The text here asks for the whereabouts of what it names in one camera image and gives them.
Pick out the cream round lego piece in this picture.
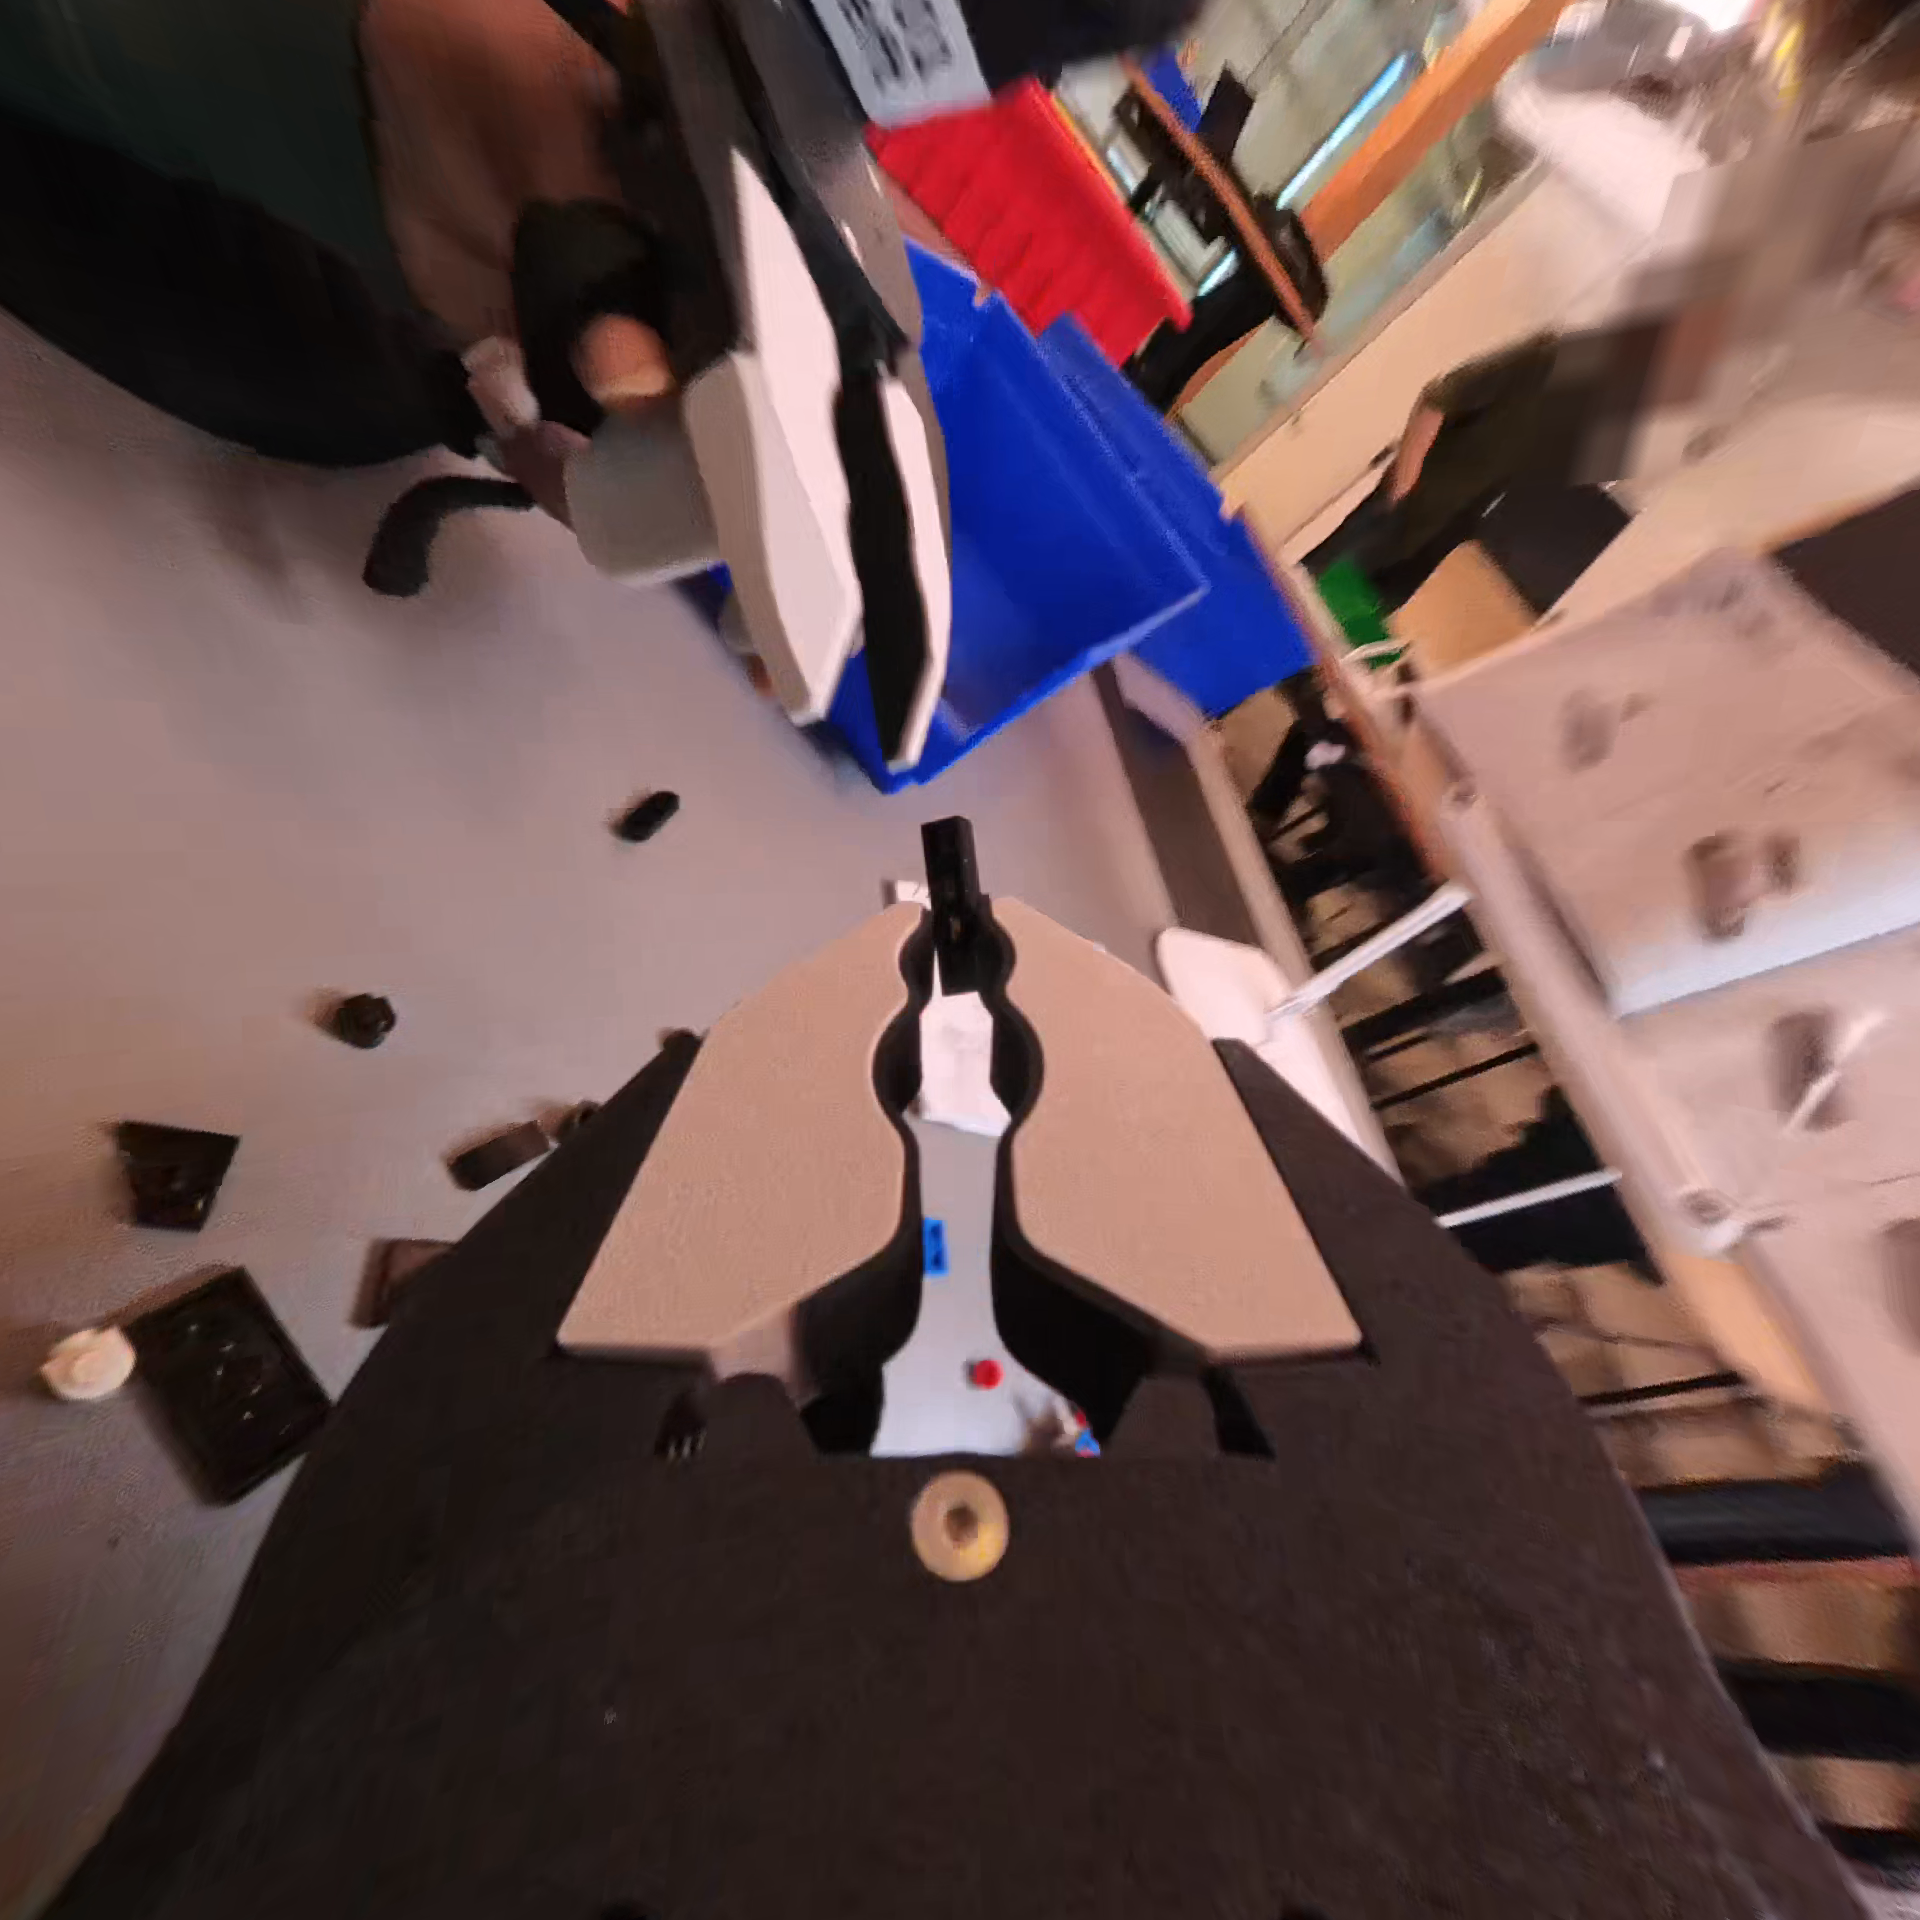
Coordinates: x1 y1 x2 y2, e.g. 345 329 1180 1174
38 1328 141 1406

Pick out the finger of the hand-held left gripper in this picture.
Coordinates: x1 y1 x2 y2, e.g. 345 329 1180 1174
678 146 869 726
830 366 957 772

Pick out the black strap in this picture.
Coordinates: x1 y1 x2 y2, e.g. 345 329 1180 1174
363 474 544 597

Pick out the narrow black lego plate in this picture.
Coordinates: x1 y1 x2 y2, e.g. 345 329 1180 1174
921 817 996 1003

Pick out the flat black lego plate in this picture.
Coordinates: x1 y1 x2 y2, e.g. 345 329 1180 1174
129 1268 334 1506

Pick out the white booklet stand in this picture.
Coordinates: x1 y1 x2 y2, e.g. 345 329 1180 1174
1157 879 1480 1188

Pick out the black lego slope piece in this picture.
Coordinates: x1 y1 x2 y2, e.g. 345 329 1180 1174
448 1119 556 1193

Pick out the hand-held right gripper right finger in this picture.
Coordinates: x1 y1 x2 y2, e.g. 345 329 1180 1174
980 893 1367 1453

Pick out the lego instruction booklet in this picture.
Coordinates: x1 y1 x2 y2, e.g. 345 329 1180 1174
1402 548 1920 1501

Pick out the green plastic bin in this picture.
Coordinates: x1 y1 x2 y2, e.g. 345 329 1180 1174
1315 559 1402 661

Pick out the black lego wedge plate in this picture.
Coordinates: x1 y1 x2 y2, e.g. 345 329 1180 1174
116 1119 243 1235

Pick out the red plastic bin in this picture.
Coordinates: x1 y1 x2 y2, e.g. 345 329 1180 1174
864 78 1196 373

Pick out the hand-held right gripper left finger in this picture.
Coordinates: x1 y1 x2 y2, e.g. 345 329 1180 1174
556 900 928 1453

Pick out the blue plastic bin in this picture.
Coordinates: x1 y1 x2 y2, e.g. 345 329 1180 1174
1035 312 1325 717
677 237 1215 798

